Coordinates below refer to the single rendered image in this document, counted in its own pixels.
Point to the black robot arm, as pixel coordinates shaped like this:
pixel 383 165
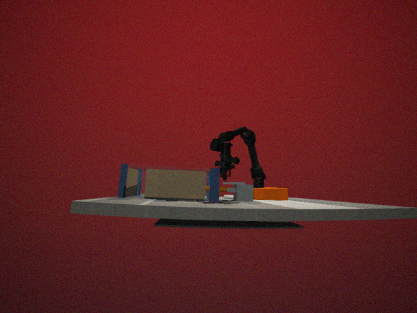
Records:
pixel 249 140

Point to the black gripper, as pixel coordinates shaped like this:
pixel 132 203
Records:
pixel 224 166

